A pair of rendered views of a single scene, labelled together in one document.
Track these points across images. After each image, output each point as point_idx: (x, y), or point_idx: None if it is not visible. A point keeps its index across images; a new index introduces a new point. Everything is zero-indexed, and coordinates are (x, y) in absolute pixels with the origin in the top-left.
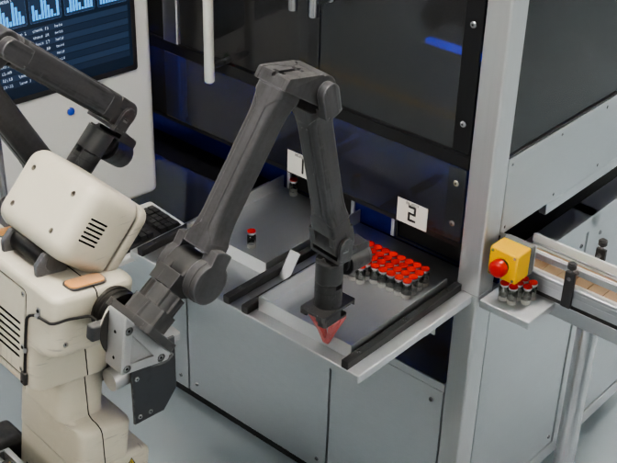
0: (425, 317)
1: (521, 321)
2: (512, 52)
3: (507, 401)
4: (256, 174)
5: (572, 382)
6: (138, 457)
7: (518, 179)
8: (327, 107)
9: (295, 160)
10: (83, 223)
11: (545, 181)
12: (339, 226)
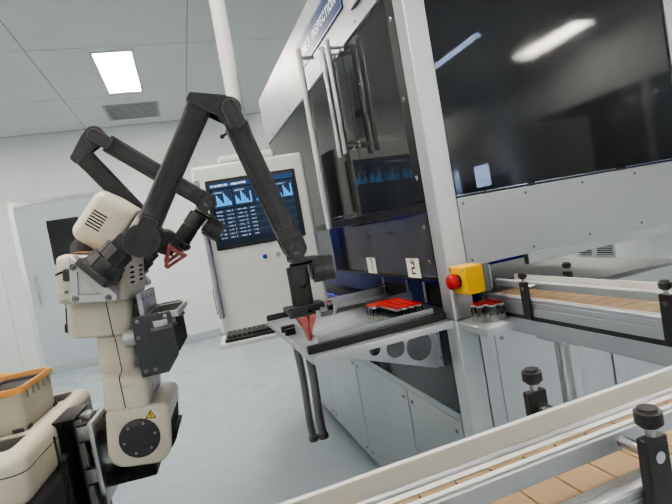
0: (402, 331)
1: (482, 330)
2: (427, 104)
3: None
4: (180, 165)
5: None
6: (156, 411)
7: (476, 219)
8: (228, 116)
9: (369, 263)
10: (88, 212)
11: (517, 231)
12: (284, 229)
